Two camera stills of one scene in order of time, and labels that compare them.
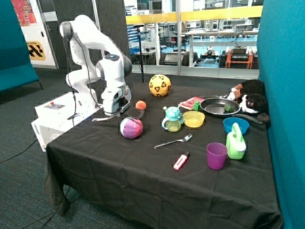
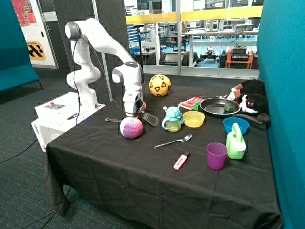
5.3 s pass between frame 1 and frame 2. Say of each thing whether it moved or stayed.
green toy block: stayed
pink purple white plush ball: stayed
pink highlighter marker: stayed
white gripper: moved
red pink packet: stayed
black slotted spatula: moved
